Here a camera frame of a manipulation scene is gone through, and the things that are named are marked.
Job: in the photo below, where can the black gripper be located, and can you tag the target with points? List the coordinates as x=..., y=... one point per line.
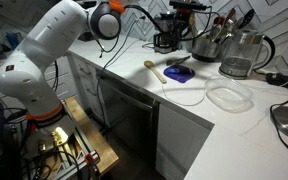
x=183, y=19

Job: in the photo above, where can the metal clamp tongs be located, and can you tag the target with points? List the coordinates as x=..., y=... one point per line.
x=175, y=61

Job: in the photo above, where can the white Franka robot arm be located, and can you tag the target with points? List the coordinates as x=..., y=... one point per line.
x=44, y=43

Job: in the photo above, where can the metallic utensil storage bucket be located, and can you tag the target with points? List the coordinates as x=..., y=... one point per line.
x=204, y=50

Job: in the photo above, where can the large light wooden ladle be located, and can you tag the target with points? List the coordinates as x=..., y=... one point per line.
x=192, y=25

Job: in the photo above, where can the black steel coffee maker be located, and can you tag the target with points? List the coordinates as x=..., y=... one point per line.
x=162, y=41

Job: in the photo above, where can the dark brown wooden spoon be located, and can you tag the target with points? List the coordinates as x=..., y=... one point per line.
x=219, y=20

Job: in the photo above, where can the purple silicone mat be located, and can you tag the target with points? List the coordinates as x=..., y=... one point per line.
x=179, y=75

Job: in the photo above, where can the light wooden spoon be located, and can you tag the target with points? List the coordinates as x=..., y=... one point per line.
x=149, y=64

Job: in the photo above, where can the black plastic spatula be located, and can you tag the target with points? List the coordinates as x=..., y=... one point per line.
x=247, y=17

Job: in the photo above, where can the glass electric kettle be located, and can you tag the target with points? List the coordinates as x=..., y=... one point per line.
x=239, y=56

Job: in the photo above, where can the clear plastic container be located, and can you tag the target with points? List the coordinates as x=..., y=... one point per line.
x=229, y=95

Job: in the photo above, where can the grey cabinet drawer front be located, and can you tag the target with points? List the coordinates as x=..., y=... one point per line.
x=85, y=76

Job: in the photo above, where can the dark built-in dishwasher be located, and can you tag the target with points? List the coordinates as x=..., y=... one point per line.
x=127, y=120

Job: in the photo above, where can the black handheld appliance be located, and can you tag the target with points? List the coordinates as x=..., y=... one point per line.
x=284, y=81

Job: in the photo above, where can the grey cabinet door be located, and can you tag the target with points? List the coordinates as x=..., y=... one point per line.
x=180, y=143

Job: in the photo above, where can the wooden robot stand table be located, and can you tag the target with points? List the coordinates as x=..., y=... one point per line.
x=94, y=140

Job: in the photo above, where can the blue bottle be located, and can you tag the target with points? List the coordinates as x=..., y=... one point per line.
x=12, y=40

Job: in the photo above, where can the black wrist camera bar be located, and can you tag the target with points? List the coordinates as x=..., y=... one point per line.
x=187, y=4

